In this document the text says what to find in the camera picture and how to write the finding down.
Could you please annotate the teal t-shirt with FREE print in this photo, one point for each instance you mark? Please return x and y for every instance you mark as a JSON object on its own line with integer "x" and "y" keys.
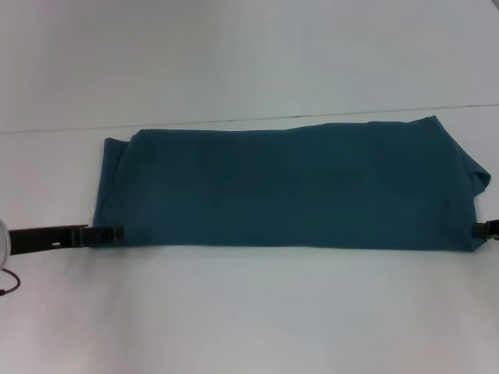
{"x": 288, "y": 187}

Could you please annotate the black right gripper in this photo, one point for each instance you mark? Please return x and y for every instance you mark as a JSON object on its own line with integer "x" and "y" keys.
{"x": 494, "y": 230}

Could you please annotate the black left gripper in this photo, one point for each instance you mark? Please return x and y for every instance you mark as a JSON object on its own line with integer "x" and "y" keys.
{"x": 43, "y": 237}

